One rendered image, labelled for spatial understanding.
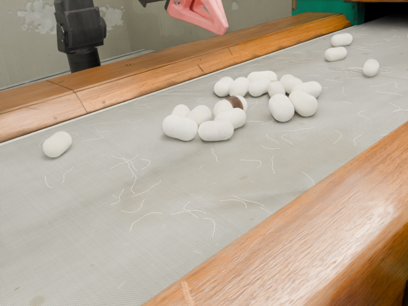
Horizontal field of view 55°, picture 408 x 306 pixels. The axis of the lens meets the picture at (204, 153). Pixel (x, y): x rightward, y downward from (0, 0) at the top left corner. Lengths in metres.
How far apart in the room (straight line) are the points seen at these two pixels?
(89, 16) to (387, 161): 0.65
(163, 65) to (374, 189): 0.38
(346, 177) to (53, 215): 0.19
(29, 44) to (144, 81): 2.04
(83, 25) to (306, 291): 0.70
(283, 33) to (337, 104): 0.31
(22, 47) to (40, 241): 2.28
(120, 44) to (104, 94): 2.35
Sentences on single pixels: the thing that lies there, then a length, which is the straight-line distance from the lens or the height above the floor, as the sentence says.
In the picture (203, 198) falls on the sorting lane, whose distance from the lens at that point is 0.27.
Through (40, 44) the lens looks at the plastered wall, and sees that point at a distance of 2.56.
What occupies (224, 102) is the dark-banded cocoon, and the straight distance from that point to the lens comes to 0.39.
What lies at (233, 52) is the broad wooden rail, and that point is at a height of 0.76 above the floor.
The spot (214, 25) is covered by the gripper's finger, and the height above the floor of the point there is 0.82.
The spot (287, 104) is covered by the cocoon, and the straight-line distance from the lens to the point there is 0.38.
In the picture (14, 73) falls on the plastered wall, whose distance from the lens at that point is 2.51.
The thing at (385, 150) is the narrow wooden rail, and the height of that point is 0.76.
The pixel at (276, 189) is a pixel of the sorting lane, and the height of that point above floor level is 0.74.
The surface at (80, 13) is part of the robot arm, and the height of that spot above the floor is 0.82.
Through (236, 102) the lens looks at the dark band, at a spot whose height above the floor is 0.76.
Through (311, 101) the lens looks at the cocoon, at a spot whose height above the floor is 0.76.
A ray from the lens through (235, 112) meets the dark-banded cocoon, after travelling 0.37.
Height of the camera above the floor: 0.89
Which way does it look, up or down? 26 degrees down
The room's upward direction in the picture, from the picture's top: 6 degrees counter-clockwise
